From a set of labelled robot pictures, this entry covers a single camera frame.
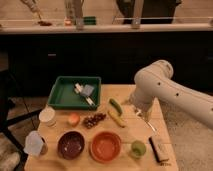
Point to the grey blue sponge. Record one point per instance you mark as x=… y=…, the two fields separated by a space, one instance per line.
x=87 y=90

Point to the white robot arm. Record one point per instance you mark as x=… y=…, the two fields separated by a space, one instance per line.
x=154 y=81

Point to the green cucumber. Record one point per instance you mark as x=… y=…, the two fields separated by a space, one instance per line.
x=116 y=105

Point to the yellow banana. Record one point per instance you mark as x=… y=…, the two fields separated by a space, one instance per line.
x=117 y=119

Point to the red grapes bunch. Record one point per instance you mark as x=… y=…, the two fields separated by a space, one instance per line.
x=92 y=121

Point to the green plastic tray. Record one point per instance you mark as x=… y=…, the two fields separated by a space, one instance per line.
x=63 y=95

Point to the orange peach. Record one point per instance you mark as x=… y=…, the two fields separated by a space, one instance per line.
x=73 y=119

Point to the wooden table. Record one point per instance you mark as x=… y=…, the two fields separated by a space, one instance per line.
x=136 y=129

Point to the silver fork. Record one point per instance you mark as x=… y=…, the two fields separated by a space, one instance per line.
x=151 y=126

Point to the orange bowl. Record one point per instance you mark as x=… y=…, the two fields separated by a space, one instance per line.
x=105 y=146

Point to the purple bowl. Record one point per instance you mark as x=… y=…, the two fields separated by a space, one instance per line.
x=71 y=145

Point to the green cup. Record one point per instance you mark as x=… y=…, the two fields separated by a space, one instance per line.
x=138 y=149

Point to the dark background cabinet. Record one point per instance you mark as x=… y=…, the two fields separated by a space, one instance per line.
x=36 y=60

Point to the translucent plastic container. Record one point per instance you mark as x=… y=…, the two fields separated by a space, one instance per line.
x=35 y=145

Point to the black scrub brush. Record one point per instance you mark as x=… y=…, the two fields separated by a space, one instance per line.
x=159 y=149

